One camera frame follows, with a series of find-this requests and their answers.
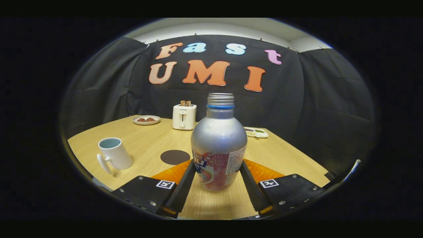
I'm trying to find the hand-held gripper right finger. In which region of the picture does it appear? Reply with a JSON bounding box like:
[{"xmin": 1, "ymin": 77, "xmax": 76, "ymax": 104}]
[{"xmin": 240, "ymin": 159, "xmax": 329, "ymax": 217}]

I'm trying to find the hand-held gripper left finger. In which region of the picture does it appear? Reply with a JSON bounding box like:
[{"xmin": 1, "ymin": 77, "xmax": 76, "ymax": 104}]
[{"xmin": 111, "ymin": 159, "xmax": 196, "ymax": 218}]

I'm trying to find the round brown coaster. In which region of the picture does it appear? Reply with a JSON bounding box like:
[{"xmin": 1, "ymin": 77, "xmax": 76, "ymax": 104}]
[{"xmin": 160, "ymin": 150, "xmax": 191, "ymax": 166}]

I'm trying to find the silver juice bottle red label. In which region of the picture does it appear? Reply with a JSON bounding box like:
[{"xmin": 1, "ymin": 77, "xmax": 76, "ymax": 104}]
[{"xmin": 191, "ymin": 93, "xmax": 248, "ymax": 191}]

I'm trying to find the white cup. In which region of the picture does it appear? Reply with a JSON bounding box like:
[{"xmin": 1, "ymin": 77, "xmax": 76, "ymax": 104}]
[{"xmin": 97, "ymin": 137, "xmax": 133, "ymax": 175}]

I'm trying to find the white divided tray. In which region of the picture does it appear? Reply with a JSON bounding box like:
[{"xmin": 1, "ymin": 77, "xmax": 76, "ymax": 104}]
[{"xmin": 244, "ymin": 127, "xmax": 269, "ymax": 139}]

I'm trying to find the wooden table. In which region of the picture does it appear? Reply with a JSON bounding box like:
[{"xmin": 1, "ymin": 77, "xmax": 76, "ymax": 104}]
[{"xmin": 68, "ymin": 115, "xmax": 331, "ymax": 220}]

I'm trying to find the white toaster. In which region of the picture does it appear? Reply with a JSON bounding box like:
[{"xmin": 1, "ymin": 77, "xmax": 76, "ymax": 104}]
[{"xmin": 172, "ymin": 104, "xmax": 197, "ymax": 131}]

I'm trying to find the white round plate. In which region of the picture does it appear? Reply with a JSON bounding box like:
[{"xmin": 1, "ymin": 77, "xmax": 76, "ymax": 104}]
[{"xmin": 132, "ymin": 115, "xmax": 161, "ymax": 125}]

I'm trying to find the black backdrop cloth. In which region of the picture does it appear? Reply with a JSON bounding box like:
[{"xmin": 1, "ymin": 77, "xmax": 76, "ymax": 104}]
[{"xmin": 61, "ymin": 34, "xmax": 375, "ymax": 176}]

